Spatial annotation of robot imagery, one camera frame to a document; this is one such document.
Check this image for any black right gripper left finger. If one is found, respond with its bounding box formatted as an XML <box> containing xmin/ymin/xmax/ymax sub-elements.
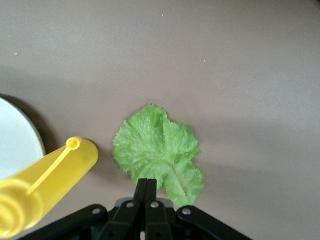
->
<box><xmin>99</xmin><ymin>178</ymin><xmax>148</xmax><ymax>240</ymax></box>

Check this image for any beige round plate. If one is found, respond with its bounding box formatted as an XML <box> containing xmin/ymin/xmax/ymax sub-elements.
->
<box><xmin>0</xmin><ymin>96</ymin><xmax>48</xmax><ymax>181</ymax></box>

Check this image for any yellow mustard squeeze bottle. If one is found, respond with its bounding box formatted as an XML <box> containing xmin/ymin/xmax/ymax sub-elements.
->
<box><xmin>0</xmin><ymin>136</ymin><xmax>100</xmax><ymax>238</ymax></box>

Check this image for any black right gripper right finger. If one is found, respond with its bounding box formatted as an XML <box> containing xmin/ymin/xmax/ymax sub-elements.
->
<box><xmin>146</xmin><ymin>179</ymin><xmax>173</xmax><ymax>240</ymax></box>

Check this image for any green lettuce leaf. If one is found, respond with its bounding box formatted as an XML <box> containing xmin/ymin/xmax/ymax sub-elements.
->
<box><xmin>112</xmin><ymin>103</ymin><xmax>205</xmax><ymax>208</ymax></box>

